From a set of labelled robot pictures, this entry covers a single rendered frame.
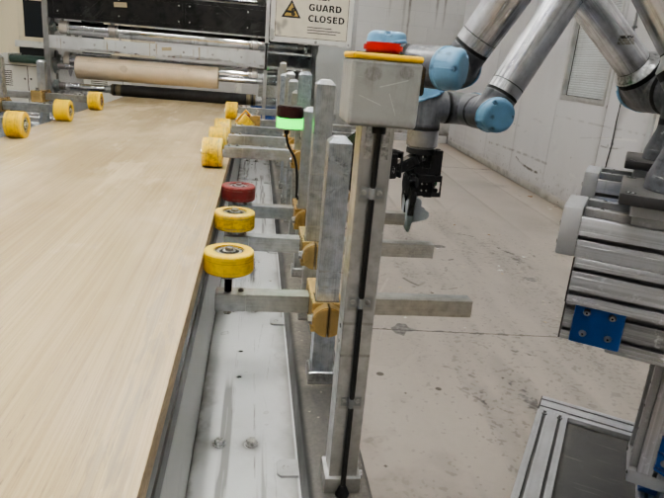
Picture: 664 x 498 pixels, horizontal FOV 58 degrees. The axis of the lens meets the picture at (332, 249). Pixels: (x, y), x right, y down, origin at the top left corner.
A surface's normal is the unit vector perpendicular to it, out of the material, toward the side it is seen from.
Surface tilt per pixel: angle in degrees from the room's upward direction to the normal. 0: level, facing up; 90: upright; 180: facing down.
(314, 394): 0
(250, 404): 0
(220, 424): 0
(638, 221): 90
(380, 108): 90
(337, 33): 90
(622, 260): 90
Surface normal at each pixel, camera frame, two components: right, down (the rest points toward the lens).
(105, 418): 0.08, -0.95
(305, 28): 0.11, 0.31
